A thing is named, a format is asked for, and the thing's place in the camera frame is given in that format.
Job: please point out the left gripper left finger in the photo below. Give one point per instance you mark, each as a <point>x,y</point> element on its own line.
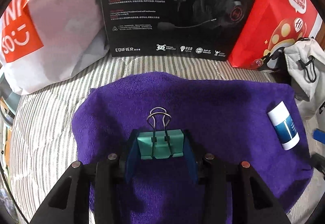
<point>68,200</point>

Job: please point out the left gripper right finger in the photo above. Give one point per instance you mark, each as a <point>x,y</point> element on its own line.
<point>230,186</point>

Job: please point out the white blue tube container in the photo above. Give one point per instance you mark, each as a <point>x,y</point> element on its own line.
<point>284,126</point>

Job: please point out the green binder clip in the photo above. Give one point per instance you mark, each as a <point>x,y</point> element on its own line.
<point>161,144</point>

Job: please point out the striped bed sheet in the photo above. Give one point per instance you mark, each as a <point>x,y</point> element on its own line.
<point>43,144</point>

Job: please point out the grey Nike backpack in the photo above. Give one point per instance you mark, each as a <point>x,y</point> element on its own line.
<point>304,62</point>

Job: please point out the red paper shopping bag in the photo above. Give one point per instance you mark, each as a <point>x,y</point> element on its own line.
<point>273,25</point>

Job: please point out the white Miniso plastic bag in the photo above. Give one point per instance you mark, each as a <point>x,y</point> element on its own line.
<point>49,41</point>

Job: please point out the black headset box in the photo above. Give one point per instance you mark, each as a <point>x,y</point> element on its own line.
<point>205,29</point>

